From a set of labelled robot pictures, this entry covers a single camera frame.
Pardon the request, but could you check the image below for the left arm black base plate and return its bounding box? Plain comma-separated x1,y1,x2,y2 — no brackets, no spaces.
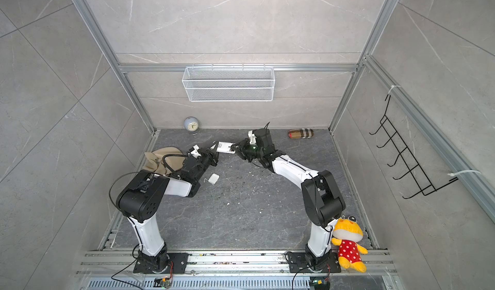
133,253,189,274

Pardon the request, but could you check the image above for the small grey desk clock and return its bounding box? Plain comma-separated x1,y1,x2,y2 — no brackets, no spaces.
184,117,200,135

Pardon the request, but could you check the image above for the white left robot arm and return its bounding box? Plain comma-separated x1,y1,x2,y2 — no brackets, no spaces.
116,142,219,258

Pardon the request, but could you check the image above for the white remote control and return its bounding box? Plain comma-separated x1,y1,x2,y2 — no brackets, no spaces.
215,142,235,154

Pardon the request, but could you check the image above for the black wall hook rack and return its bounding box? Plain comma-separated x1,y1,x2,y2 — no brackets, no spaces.
369,95,459,200

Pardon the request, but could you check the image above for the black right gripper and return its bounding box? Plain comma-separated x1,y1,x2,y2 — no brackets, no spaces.
231,138,265,162

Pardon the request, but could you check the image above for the beige cap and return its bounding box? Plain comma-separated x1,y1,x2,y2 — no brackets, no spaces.
142,147,185,176

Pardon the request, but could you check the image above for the aluminium front rail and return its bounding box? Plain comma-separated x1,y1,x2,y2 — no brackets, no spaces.
75,250,399,277

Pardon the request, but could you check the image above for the white remote battery cover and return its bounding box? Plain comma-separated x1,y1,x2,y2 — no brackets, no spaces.
208,173,220,185

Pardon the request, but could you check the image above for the white wire mesh basket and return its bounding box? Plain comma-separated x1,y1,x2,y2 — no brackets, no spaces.
182,66,276,102

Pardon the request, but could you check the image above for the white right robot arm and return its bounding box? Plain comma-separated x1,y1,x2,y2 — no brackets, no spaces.
231,127,345,259

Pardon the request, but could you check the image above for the yellow plush toy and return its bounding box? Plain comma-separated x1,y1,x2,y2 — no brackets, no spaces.
331,216,369,273

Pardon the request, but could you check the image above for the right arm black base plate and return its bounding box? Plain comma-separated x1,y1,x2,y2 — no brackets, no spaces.
284,251,341,274

